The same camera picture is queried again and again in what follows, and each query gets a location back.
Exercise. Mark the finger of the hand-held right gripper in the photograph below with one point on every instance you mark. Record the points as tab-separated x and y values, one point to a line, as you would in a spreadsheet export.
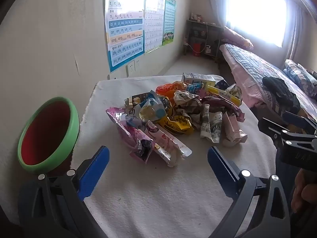
294	118
270	129

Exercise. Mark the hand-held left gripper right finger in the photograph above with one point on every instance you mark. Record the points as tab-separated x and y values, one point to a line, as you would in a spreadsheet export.
220	168

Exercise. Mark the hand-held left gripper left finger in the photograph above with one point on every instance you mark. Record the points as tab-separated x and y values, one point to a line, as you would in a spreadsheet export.
95	171

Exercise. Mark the pale pink paper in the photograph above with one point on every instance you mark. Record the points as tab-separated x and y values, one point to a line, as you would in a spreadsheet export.
232	131

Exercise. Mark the green printed paper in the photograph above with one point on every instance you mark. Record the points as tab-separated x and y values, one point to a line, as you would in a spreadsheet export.
210	126

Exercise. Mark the large pink wrapper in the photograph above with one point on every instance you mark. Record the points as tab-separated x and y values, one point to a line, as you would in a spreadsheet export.
126	133

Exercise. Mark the maroon wrapper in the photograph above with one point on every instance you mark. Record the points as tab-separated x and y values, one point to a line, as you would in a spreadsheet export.
223	106

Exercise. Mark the patterned foil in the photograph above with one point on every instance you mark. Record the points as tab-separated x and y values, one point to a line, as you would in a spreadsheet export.
234	90

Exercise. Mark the yellow box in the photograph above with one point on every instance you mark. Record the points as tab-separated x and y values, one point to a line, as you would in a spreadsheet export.
223	93

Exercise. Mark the yellow snack wrapper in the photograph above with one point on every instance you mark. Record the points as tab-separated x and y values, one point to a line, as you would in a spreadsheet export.
177	125

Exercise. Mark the green and red basin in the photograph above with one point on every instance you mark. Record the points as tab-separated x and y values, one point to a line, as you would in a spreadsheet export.
44	133

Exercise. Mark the long pink white wrapper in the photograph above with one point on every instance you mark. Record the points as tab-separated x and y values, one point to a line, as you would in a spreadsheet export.
163	138

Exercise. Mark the brown paper box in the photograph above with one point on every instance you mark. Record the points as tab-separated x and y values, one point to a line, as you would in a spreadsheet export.
135	99

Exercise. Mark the small blue wrapper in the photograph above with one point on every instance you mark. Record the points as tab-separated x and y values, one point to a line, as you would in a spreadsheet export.
195	88

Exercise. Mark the blue white snack bag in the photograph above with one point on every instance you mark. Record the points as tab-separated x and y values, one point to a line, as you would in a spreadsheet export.
151	106

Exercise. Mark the white blue milk carton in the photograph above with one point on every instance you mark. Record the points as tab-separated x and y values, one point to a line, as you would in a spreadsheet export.
198	79

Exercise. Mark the orange wrapper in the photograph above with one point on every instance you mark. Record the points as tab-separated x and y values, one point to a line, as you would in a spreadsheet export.
168	89

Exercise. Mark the person's right hand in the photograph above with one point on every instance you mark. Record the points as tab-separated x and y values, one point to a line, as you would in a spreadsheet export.
304	193

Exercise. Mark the person's blue jeans leg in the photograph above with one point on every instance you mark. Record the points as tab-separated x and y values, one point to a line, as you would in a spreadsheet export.
284	176

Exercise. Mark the black clothing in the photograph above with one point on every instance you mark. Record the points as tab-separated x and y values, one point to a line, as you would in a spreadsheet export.
279	94

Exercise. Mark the blue floral pillow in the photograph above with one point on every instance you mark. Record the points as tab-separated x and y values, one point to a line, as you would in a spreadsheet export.
299	76

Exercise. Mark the pink bed sheet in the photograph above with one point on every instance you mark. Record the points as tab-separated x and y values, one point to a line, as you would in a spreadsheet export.
237	79

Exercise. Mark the white table cloth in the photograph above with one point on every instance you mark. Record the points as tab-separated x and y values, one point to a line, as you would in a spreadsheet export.
148	203

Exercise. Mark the bed with plaid quilt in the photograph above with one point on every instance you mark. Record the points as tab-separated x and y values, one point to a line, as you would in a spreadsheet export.
252	64

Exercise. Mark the white sheer curtain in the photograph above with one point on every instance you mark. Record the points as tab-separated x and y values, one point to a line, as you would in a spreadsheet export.
296	34
218	2

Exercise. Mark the pink pillow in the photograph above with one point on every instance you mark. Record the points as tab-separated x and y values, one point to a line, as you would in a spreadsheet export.
237	37

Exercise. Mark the red bucket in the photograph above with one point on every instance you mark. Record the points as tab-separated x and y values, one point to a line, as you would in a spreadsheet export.
197	48

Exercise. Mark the bright window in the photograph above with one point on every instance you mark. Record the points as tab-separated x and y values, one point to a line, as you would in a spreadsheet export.
257	12

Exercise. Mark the black metal desk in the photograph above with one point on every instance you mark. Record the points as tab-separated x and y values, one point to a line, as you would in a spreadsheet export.
203	24

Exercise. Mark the small white wall plate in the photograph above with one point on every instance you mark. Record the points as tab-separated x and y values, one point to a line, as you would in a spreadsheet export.
111	76

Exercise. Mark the white wall socket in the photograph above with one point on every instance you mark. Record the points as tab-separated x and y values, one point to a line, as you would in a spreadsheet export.
137	65
130	70

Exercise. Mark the blue letter wall poster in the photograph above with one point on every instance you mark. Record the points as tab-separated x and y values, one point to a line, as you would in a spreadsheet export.
123	29

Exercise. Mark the green chart wall poster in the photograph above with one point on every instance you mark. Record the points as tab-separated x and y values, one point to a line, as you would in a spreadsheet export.
169	17

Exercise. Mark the white chart wall poster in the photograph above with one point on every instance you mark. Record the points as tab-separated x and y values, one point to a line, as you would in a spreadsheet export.
153	24

